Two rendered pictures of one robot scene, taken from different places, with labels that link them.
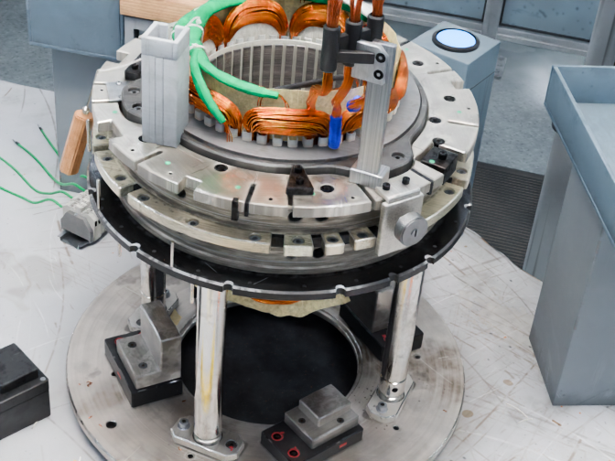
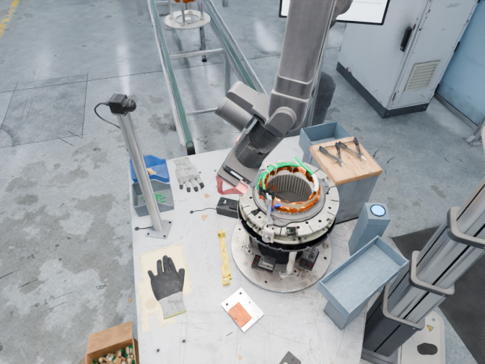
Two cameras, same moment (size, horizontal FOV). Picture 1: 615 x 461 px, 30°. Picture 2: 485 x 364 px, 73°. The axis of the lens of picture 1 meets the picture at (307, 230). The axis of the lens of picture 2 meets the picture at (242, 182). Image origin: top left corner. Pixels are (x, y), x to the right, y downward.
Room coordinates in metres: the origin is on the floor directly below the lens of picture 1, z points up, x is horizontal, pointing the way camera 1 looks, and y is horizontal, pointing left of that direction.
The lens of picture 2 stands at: (0.37, -0.52, 1.90)
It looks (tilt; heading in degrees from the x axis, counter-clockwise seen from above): 47 degrees down; 62
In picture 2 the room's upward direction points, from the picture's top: straight up
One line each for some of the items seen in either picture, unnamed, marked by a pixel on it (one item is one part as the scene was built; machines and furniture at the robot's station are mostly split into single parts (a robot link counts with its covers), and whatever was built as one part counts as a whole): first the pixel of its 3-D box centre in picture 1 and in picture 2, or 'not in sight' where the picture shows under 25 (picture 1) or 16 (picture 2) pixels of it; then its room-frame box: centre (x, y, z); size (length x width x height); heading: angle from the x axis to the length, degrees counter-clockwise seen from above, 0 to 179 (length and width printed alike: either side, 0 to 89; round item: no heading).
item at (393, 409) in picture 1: (390, 396); (289, 272); (0.79, -0.09, 0.81); 0.07 x 0.03 x 0.01; 160
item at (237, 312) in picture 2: not in sight; (239, 314); (0.56, -0.14, 0.80); 0.07 x 0.05 x 0.01; 102
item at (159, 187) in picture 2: not in sight; (153, 196); (0.47, 0.47, 0.82); 0.16 x 0.14 x 0.07; 167
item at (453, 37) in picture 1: (456, 40); (377, 210); (1.09, -0.13, 1.03); 0.04 x 0.04 x 0.01
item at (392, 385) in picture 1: (403, 316); (291, 258); (0.79, -0.09, 0.91); 0.02 x 0.02 x 0.21
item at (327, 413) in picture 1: (321, 414); (266, 261); (0.73, -0.03, 0.83); 0.05 x 0.04 x 0.02; 131
